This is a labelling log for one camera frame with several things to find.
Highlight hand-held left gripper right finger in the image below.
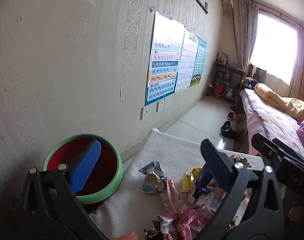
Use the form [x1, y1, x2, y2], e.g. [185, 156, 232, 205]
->
[192, 139, 285, 240]

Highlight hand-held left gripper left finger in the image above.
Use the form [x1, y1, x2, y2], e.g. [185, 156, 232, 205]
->
[21, 139, 110, 240]

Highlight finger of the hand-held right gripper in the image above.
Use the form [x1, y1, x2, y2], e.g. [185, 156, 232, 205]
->
[251, 133, 288, 162]
[272, 138, 304, 167]

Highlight red bin with green rim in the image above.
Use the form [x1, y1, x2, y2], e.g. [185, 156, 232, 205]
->
[43, 134, 124, 205]

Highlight blue white milk carton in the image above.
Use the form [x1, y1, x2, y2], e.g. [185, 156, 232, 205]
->
[195, 187, 228, 213]

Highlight pink snack bag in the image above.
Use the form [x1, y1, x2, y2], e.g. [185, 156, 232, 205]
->
[157, 203, 215, 240]

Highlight person's right hand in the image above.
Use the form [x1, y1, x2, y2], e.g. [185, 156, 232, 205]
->
[289, 204, 304, 222]

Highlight bed with pink sheet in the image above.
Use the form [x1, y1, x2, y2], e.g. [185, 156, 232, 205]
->
[238, 87, 304, 162]

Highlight yellow snack wrapper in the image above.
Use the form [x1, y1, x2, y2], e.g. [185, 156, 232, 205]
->
[181, 166, 204, 193]

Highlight black shoe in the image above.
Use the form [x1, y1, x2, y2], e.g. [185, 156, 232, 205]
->
[220, 120, 239, 140]

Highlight white tablecloth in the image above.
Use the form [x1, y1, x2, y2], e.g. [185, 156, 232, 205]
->
[88, 128, 267, 240]

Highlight yellow pillow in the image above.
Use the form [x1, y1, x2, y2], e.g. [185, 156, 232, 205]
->
[254, 83, 304, 122]

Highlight pink white paper packet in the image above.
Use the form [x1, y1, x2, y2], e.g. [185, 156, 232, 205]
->
[159, 177, 188, 213]

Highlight dark clothes pile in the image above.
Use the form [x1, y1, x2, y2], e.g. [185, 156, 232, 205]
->
[242, 77, 259, 90]

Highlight silver blue snack wrapper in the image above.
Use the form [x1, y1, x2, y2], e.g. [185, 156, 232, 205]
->
[139, 161, 167, 195]

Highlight metal shelf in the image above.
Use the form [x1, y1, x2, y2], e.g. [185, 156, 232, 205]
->
[206, 61, 247, 103]

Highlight pink curtain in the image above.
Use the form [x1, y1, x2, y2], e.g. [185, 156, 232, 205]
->
[287, 24, 304, 103]
[231, 0, 260, 74]

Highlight brown snack wrapper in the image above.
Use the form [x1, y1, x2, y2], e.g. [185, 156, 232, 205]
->
[144, 220, 163, 240]

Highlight window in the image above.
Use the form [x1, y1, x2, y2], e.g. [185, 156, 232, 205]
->
[249, 9, 299, 85]

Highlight white cable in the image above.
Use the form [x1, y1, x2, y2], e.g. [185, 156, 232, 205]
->
[225, 64, 231, 98]

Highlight teal wall poster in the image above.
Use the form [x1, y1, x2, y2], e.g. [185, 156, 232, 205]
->
[190, 37, 208, 88]

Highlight white grid wall poster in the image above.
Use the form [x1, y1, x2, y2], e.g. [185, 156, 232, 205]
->
[174, 29, 200, 94]

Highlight blue striped wall poster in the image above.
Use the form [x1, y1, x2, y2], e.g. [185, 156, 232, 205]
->
[144, 11, 186, 107]

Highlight black wall rod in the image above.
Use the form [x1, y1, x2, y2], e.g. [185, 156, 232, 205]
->
[190, 0, 209, 14]

